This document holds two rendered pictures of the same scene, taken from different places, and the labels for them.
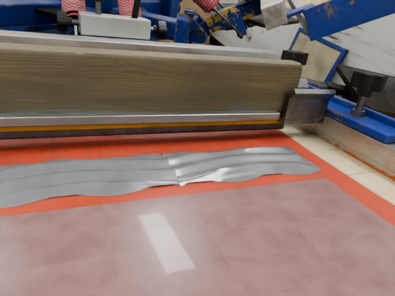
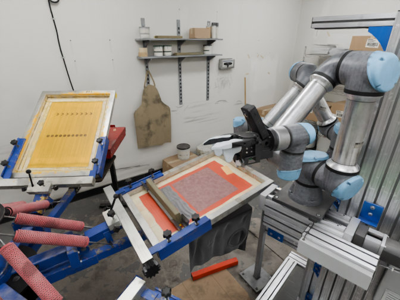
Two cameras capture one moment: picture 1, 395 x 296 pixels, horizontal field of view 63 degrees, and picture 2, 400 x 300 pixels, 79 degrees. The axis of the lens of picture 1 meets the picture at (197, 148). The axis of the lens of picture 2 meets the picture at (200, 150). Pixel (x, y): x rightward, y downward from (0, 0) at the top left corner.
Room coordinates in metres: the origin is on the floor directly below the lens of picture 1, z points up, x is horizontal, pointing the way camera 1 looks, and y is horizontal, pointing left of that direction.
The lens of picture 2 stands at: (0.26, 1.24, 1.94)
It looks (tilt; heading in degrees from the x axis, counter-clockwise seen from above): 25 degrees down; 264
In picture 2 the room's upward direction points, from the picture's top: straight up
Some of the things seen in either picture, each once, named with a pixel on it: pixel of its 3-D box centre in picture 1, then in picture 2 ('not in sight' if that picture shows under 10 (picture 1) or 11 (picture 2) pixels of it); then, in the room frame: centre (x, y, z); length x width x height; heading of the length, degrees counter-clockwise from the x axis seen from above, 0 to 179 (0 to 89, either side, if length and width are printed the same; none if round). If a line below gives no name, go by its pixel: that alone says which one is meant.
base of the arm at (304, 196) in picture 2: not in sight; (306, 187); (-0.33, 0.35, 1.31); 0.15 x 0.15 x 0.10
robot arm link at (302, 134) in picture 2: not in sight; (295, 136); (-0.12, 0.55, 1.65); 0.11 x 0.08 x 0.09; 17
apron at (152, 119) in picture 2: not in sight; (152, 109); (0.56, -2.02, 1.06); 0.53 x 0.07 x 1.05; 27
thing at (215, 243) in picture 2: not in sight; (218, 238); (0.02, 0.10, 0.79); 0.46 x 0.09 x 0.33; 27
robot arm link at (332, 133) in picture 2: not in sight; (342, 136); (-0.71, 0.02, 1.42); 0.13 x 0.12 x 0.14; 85
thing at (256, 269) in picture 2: not in sight; (262, 236); (-0.40, -0.19, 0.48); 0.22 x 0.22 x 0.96; 27
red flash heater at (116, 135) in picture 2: not in sight; (95, 141); (1.02, -0.97, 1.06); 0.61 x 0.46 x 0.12; 87
